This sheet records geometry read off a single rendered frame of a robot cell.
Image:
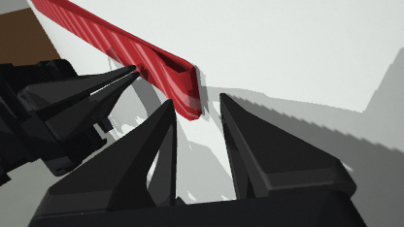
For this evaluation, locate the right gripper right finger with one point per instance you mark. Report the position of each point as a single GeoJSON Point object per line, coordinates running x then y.
{"type": "Point", "coordinates": [268, 161]}

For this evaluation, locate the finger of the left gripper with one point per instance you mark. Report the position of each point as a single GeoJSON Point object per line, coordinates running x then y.
{"type": "Point", "coordinates": [47, 94]}
{"type": "Point", "coordinates": [90, 110]}

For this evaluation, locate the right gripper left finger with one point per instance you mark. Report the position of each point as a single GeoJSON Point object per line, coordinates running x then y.
{"type": "Point", "coordinates": [116, 177]}

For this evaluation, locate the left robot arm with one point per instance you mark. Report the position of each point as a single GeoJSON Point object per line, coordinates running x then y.
{"type": "Point", "coordinates": [3, 171]}

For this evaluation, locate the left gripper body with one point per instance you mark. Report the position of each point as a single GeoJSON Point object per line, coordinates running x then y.
{"type": "Point", "coordinates": [23, 131]}

